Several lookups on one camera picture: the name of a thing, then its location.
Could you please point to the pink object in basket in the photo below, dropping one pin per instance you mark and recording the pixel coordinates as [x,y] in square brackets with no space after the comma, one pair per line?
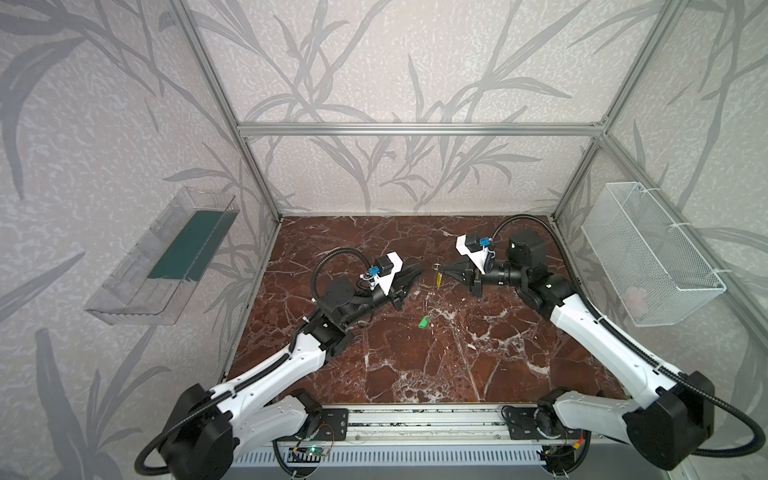
[636,301]

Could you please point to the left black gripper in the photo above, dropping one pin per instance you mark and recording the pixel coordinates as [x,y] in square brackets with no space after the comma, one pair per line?
[393,291]

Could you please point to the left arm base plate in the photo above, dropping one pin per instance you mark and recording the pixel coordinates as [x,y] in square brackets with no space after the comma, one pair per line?
[326,425]

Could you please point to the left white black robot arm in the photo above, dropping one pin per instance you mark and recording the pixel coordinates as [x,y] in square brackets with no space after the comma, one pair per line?
[208,429]

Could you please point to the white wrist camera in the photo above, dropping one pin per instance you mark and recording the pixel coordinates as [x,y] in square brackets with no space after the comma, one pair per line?
[383,271]
[479,250]

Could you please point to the white wire mesh basket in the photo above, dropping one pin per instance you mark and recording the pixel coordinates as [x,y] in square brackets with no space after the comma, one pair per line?
[639,244]

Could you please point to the clear plastic wall tray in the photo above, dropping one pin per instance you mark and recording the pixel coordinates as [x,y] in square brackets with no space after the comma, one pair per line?
[152,285]

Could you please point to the aluminium mounting rail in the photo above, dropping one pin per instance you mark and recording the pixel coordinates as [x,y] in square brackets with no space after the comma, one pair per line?
[414,424]

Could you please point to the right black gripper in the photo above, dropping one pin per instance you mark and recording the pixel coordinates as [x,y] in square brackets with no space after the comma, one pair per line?
[474,276]

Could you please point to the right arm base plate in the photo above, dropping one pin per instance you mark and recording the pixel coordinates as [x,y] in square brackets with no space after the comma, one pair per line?
[538,424]

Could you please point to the green circuit board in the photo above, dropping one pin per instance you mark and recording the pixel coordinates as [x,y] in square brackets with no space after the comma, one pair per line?
[309,454]

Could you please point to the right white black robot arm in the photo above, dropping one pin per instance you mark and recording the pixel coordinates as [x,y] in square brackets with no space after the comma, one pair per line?
[665,415]

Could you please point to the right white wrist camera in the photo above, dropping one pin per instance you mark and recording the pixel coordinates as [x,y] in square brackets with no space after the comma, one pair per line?
[479,250]

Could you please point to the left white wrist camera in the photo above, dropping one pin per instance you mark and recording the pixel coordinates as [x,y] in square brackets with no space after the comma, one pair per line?
[383,271]

